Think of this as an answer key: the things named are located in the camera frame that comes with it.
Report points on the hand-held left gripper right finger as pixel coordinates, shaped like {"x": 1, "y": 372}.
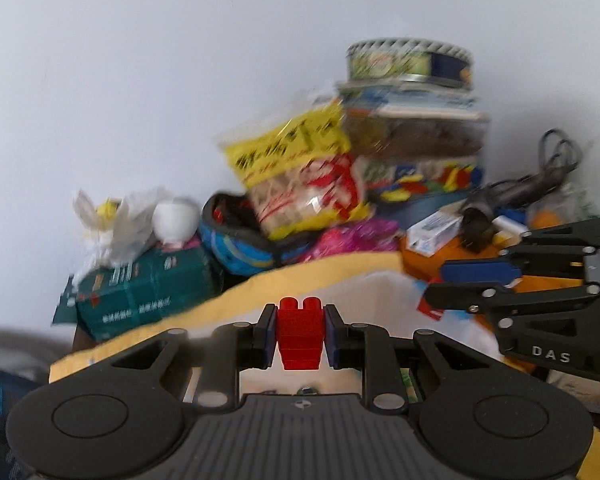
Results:
{"x": 330, "y": 336}

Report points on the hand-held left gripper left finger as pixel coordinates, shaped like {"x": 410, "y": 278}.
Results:
{"x": 269, "y": 336}

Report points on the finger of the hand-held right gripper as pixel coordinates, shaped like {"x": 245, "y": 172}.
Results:
{"x": 480, "y": 271}
{"x": 455, "y": 296}

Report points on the red building block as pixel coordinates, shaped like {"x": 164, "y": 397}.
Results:
{"x": 300, "y": 332}

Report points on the white diaper pack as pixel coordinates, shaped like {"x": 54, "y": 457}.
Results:
{"x": 460, "y": 332}

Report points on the orange storage box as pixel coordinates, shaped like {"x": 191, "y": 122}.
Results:
{"x": 425, "y": 265}

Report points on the dark hair dryer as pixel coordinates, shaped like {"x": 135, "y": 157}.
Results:
{"x": 480, "y": 220}

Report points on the small white box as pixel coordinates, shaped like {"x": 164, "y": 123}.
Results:
{"x": 432, "y": 232}

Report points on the blue and black helmet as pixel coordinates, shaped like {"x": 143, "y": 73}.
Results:
{"x": 230, "y": 250}

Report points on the pink crinkled wrapper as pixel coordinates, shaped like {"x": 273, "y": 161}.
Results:
{"x": 350, "y": 240}

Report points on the clear box of toy blocks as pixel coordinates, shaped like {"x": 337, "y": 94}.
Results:
{"x": 425, "y": 180}

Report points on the green carton box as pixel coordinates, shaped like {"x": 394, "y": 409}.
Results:
{"x": 145, "y": 295}

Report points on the white round object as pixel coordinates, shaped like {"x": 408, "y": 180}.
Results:
{"x": 176, "y": 220}

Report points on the clear container of brown snacks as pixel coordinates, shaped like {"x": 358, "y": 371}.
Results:
{"x": 415, "y": 135}

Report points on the yellow snack bag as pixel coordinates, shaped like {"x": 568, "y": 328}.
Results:
{"x": 295, "y": 175}

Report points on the flat printed box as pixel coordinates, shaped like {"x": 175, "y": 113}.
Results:
{"x": 410, "y": 99}

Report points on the white plastic bag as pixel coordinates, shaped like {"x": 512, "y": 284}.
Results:
{"x": 115, "y": 230}

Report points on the round printed tin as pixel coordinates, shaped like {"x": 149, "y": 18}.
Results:
{"x": 410, "y": 60}

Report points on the dark blue mesh playpen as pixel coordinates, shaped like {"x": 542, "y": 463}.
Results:
{"x": 0, "y": 425}

